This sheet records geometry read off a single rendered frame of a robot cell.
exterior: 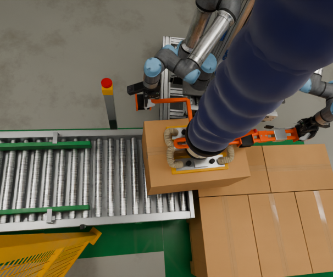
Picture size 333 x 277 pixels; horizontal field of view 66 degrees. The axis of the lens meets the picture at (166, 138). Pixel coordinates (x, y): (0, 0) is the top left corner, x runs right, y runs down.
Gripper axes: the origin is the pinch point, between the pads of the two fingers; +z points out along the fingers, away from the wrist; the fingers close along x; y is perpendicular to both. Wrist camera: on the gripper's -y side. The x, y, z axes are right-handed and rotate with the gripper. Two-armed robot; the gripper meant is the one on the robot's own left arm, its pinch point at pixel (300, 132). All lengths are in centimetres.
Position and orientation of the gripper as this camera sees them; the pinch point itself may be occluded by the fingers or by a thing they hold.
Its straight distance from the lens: 170.6
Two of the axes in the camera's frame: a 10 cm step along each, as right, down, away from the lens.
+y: -9.8, 0.8, -1.6
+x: 1.3, 9.4, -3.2
